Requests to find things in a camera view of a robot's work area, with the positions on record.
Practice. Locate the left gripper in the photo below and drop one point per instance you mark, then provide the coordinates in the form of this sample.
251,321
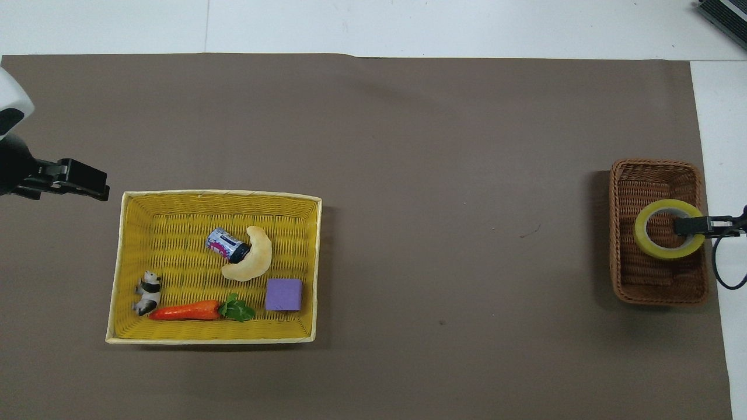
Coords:
13,166

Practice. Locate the crescent bread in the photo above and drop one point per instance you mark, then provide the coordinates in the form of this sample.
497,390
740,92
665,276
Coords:
260,256

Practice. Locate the yellow-green tape roll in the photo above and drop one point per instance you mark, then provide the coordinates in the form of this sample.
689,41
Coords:
642,238

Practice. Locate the toy carrot with green leaves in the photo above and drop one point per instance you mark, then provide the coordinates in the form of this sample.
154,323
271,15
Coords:
187,311

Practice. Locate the purple drink can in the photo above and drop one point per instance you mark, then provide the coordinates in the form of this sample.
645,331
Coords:
220,240

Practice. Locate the yellow woven basket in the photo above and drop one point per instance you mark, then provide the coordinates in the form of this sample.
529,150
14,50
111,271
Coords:
175,256

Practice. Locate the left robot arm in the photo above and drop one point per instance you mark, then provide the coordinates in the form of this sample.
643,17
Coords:
10,90

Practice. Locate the purple foam block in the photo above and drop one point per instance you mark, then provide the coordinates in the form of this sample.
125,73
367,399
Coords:
284,294

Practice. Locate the panda figurine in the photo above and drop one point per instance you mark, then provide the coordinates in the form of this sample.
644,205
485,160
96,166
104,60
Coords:
148,289

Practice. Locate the brown wicker basket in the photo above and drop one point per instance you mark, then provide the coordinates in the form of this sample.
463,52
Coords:
627,198

